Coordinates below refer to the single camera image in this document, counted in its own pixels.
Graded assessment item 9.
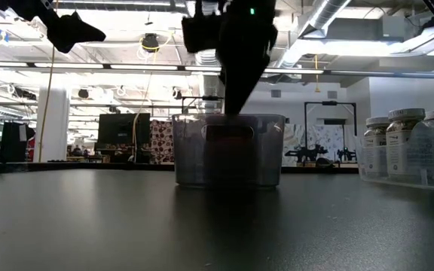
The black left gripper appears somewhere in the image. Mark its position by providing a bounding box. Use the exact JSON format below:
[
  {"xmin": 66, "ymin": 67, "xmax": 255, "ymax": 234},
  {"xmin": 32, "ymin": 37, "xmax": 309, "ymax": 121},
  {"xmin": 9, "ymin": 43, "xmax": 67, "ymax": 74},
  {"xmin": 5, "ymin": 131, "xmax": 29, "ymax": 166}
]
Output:
[{"xmin": 0, "ymin": 0, "xmax": 107, "ymax": 54}]

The ribbed silver duct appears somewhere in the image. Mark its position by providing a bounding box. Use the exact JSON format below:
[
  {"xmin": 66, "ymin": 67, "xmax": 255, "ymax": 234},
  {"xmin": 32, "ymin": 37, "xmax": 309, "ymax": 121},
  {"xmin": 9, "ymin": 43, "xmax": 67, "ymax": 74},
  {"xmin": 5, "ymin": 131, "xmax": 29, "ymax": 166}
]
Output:
[{"xmin": 194, "ymin": 48, "xmax": 225, "ymax": 114}]

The red spice tin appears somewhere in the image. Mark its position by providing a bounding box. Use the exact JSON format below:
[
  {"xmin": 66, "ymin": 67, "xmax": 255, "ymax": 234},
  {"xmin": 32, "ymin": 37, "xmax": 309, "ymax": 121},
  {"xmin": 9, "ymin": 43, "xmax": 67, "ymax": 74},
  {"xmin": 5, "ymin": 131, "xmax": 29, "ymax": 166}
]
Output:
[{"xmin": 201, "ymin": 123, "xmax": 258, "ymax": 185}]

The red dotted panel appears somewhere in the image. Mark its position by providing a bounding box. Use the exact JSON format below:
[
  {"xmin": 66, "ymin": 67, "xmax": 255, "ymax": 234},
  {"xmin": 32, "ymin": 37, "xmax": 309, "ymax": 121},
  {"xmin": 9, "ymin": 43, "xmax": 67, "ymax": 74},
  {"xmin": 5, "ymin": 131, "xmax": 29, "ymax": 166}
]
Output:
[{"xmin": 149, "ymin": 119, "xmax": 176, "ymax": 165}]

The black ceiling dome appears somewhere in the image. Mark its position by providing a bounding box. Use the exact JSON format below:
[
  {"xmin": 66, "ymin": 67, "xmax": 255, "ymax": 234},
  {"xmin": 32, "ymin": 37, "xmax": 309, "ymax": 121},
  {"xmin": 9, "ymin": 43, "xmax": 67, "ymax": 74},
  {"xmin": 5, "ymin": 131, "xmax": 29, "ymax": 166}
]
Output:
[{"xmin": 140, "ymin": 32, "xmax": 161, "ymax": 54}]

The black table frame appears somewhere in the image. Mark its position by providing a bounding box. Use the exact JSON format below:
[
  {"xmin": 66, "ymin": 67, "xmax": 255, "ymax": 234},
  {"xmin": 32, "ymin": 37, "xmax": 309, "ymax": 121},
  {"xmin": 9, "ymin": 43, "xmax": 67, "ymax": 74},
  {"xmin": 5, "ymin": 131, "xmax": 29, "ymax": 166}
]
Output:
[{"xmin": 0, "ymin": 160, "xmax": 359, "ymax": 175}]

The long ceiling light bar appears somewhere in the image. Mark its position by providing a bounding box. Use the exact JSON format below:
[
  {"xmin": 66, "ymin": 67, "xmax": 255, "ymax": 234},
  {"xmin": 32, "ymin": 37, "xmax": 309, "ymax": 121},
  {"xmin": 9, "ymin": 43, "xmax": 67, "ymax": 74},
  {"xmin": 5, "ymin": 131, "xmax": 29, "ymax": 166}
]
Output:
[{"xmin": 0, "ymin": 61, "xmax": 326, "ymax": 75}]

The black monitor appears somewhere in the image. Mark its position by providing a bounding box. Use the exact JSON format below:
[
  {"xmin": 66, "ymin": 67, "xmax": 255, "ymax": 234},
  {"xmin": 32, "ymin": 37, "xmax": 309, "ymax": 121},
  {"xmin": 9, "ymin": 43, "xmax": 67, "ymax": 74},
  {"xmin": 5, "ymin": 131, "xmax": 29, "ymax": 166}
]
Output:
[{"xmin": 96, "ymin": 112, "xmax": 152, "ymax": 146}]

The silver ceiling duct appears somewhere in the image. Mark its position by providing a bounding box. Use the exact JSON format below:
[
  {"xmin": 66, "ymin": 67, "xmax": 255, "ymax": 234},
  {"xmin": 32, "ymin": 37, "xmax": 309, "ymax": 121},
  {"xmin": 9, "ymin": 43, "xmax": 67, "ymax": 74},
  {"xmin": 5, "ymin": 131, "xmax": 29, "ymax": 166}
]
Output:
[{"xmin": 275, "ymin": 0, "xmax": 353, "ymax": 71}]

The black cabinet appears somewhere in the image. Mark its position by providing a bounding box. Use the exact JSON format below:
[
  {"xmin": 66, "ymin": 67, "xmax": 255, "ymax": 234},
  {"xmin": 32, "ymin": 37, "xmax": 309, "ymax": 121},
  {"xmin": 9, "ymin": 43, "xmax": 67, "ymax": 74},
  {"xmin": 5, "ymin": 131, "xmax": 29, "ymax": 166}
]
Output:
[{"xmin": 0, "ymin": 120, "xmax": 36, "ymax": 163}]

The smoky clear plastic bin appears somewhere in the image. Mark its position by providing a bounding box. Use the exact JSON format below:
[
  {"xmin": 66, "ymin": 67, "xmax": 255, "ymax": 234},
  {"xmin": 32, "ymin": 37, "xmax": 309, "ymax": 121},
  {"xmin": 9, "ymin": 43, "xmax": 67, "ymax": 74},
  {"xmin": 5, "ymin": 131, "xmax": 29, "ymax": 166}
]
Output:
[{"xmin": 171, "ymin": 113, "xmax": 287, "ymax": 189}]

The white pillar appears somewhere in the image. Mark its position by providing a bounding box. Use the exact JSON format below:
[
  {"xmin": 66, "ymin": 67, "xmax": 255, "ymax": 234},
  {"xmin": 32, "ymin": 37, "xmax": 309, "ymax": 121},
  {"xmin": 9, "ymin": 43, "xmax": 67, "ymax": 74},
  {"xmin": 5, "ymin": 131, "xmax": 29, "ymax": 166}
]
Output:
[{"xmin": 33, "ymin": 87, "xmax": 71, "ymax": 163}]

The yellow hanging cord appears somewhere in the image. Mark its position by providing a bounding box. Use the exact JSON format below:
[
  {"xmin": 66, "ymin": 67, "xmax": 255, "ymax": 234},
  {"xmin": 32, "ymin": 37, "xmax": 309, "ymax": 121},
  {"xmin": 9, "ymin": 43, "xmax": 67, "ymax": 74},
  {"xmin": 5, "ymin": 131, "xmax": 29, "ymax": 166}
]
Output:
[{"xmin": 37, "ymin": 44, "xmax": 58, "ymax": 163}]

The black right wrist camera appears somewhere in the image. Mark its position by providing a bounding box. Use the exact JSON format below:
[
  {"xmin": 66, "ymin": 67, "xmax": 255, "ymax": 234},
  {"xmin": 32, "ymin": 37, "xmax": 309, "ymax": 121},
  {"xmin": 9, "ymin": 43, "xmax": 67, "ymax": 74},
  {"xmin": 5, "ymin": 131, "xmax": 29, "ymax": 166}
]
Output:
[{"xmin": 182, "ymin": 14, "xmax": 222, "ymax": 53}]

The black gantry frame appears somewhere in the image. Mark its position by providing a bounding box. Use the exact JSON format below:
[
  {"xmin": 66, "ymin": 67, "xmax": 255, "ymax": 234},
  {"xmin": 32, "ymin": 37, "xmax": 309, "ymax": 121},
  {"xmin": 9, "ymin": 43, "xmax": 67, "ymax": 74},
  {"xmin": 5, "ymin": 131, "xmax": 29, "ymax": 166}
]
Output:
[
  {"xmin": 181, "ymin": 96, "xmax": 225, "ymax": 115},
  {"xmin": 303, "ymin": 100, "xmax": 358, "ymax": 163}
]

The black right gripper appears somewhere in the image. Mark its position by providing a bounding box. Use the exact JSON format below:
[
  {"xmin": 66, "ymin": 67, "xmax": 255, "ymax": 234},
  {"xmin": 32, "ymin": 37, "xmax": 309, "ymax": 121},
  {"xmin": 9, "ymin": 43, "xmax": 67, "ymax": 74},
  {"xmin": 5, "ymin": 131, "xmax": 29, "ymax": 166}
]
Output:
[{"xmin": 216, "ymin": 0, "xmax": 279, "ymax": 116}]

